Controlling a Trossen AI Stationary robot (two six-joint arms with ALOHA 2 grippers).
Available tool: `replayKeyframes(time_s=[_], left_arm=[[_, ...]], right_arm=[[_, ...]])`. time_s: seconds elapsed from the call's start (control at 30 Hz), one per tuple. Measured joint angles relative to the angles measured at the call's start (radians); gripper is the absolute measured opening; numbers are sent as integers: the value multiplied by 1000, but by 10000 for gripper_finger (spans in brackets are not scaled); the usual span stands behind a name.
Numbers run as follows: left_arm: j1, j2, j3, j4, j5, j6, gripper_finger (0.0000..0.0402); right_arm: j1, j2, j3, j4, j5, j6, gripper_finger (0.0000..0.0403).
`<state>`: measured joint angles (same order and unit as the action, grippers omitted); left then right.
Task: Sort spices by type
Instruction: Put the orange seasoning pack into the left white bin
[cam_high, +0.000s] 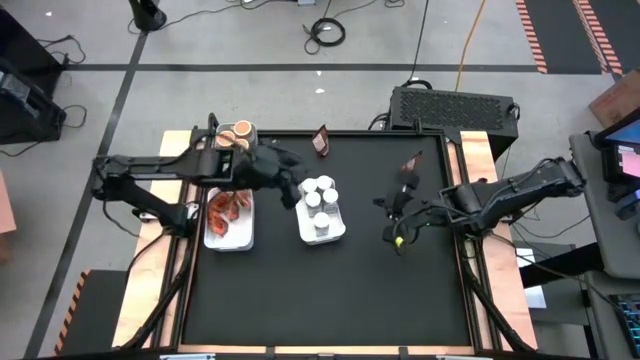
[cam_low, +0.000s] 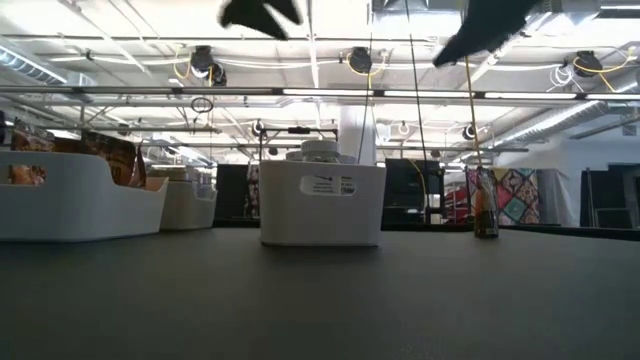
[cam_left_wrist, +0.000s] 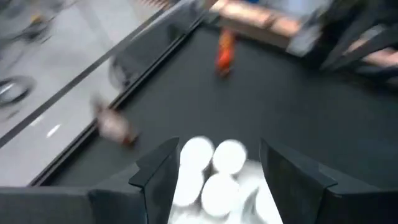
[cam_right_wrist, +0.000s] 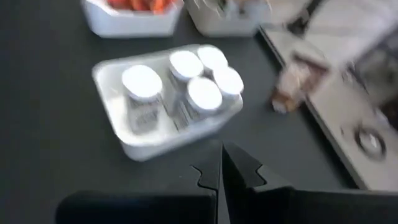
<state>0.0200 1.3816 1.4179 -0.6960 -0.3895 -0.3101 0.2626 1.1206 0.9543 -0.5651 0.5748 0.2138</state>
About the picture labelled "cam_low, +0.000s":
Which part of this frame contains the orange brown seasoning packet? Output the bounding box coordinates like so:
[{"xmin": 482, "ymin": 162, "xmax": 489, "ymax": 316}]
[
  {"xmin": 79, "ymin": 129, "xmax": 138, "ymax": 188},
  {"xmin": 473, "ymin": 166, "xmax": 500, "ymax": 240},
  {"xmin": 7, "ymin": 118, "xmax": 56, "ymax": 187},
  {"xmin": 130, "ymin": 141, "xmax": 149, "ymax": 190}
]

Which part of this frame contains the white building column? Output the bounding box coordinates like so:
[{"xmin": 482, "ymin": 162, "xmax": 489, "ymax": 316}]
[{"xmin": 338, "ymin": 103, "xmax": 377, "ymax": 167}]

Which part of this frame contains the colourful patchwork quilt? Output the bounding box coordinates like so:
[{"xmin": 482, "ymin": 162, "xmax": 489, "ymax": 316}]
[{"xmin": 465, "ymin": 167, "xmax": 542, "ymax": 226}]

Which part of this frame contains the red shelf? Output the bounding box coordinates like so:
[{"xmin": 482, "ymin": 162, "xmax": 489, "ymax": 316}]
[{"xmin": 443, "ymin": 185, "xmax": 471, "ymax": 225}]

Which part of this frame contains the white hanging cloth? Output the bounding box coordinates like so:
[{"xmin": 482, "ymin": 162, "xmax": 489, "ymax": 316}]
[{"xmin": 537, "ymin": 168, "xmax": 577, "ymax": 228}]

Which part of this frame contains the white plastic bin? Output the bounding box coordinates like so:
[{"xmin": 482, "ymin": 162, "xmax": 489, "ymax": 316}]
[
  {"xmin": 258, "ymin": 159, "xmax": 388, "ymax": 247},
  {"xmin": 158, "ymin": 178, "xmax": 219, "ymax": 231},
  {"xmin": 0, "ymin": 151, "xmax": 170, "ymax": 243}
]

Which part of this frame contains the black partition fence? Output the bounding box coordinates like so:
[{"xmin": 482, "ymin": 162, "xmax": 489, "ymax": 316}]
[{"xmin": 579, "ymin": 163, "xmax": 640, "ymax": 230}]

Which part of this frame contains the yellow hanging cable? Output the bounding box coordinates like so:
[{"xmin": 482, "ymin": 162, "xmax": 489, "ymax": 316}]
[{"xmin": 463, "ymin": 55, "xmax": 484, "ymax": 170}]

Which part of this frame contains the hanging wire ring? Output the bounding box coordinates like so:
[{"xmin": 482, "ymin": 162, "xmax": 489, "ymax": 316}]
[{"xmin": 190, "ymin": 96, "xmax": 216, "ymax": 115}]

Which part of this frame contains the black stand frame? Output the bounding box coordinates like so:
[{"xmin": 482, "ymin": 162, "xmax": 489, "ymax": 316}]
[{"xmin": 257, "ymin": 126, "xmax": 341, "ymax": 169}]

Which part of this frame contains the thin black hanging cable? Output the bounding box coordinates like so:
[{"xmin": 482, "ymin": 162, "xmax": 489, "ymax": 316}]
[{"xmin": 357, "ymin": 9, "xmax": 375, "ymax": 161}]

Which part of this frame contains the long light rail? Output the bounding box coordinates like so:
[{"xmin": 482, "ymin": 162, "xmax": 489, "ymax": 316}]
[{"xmin": 0, "ymin": 85, "xmax": 640, "ymax": 102}]

